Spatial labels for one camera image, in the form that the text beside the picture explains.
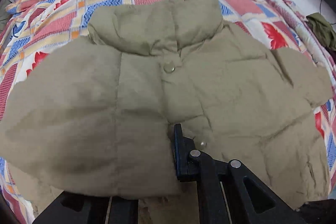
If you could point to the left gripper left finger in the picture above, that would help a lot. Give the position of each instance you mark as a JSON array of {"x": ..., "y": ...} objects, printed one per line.
[{"x": 80, "y": 209}]

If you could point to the olive green crumpled garment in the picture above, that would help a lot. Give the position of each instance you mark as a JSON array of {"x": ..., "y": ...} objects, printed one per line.
[{"x": 322, "y": 29}]

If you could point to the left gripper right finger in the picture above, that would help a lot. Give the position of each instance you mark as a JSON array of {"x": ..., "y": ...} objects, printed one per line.
[{"x": 227, "y": 192}]

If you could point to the leaf patterned patchwork quilt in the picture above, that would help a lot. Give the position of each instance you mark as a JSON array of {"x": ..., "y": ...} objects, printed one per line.
[{"x": 37, "y": 27}]

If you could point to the khaki puffer jacket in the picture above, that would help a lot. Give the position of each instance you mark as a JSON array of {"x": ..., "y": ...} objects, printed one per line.
[{"x": 96, "y": 115}]

